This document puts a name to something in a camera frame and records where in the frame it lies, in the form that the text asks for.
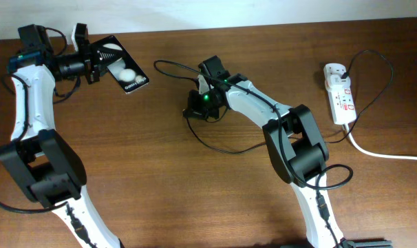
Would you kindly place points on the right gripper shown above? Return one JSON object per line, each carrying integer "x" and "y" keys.
{"x": 194, "y": 109}

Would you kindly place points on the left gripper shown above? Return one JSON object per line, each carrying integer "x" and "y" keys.
{"x": 88, "y": 49}

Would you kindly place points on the black smartphone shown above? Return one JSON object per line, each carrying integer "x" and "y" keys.
{"x": 127, "y": 73}

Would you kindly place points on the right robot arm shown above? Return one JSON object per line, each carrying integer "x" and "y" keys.
{"x": 296, "y": 148}

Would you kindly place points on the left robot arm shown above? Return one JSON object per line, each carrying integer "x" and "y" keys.
{"x": 46, "y": 169}

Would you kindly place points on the white USB charger adapter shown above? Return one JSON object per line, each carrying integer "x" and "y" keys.
{"x": 335, "y": 83}

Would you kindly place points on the white power strip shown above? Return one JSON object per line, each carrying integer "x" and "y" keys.
{"x": 341, "y": 102}

